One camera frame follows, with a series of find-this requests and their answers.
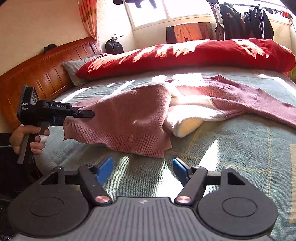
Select pink and white knit sweater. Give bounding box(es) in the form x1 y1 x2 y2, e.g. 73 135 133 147
63 75 295 158

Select hanging dark clothes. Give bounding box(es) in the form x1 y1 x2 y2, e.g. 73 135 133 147
208 1 274 40

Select person's left hand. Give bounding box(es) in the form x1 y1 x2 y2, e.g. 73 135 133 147
10 125 46 155

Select wooden headboard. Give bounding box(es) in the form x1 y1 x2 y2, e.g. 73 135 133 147
1 37 101 132

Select grey pillow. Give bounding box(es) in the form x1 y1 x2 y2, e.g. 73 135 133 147
62 54 103 87

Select black bag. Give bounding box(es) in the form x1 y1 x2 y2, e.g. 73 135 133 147
105 39 124 55

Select green bed blanket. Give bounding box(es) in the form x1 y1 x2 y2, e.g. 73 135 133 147
37 66 295 240

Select orange curtain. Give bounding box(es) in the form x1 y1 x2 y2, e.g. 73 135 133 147
78 0 99 44

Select orange cloth on cabinet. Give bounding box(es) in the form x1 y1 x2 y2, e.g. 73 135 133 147
166 22 215 44

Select red duvet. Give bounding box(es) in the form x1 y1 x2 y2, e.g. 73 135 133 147
76 38 295 80

